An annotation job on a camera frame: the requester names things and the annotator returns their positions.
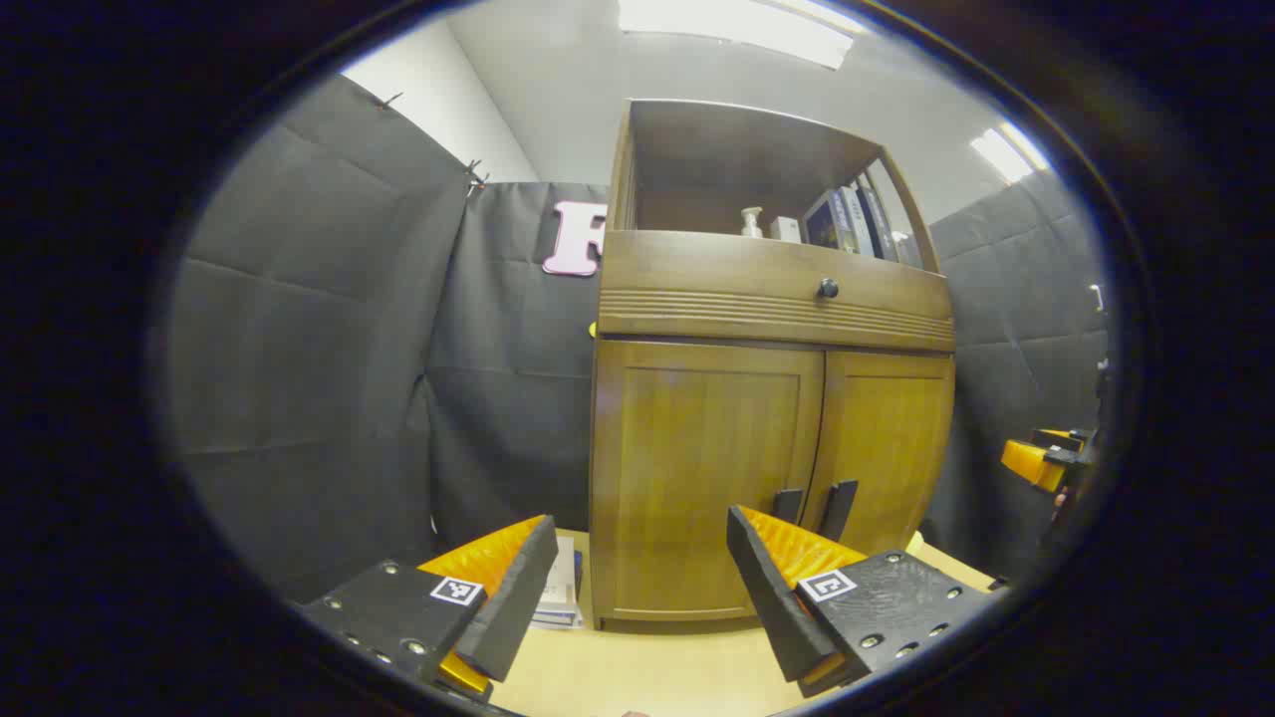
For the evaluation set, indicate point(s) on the wooden double-door shoe cabinet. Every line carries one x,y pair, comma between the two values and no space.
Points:
747,149

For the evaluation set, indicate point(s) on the wooden cabinet drawer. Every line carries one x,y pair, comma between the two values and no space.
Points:
697,269

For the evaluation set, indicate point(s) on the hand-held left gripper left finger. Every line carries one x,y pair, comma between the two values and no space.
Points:
513,597

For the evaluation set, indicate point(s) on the white-spined book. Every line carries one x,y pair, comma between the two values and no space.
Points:
855,221

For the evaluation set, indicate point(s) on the white pump bottle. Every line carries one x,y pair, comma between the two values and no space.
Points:
751,224

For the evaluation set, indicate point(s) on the blue-spined book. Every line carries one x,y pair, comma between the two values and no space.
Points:
823,224

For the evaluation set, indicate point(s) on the wooden cabinet door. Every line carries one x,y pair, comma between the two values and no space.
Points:
697,468
887,438

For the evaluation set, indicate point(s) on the large ceiling light panel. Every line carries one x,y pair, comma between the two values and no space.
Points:
737,25

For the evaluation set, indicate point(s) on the small white box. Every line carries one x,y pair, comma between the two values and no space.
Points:
785,229

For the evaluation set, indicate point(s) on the small ceiling light panel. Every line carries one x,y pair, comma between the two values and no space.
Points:
1008,151

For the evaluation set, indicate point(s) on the black drawer knob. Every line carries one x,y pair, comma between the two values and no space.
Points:
828,288

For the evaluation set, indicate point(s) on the stack of paperback books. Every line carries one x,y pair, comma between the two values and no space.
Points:
560,588

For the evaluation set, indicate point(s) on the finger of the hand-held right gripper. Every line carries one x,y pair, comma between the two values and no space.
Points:
1031,463
1061,438

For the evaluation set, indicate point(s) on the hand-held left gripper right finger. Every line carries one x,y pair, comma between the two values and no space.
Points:
772,597

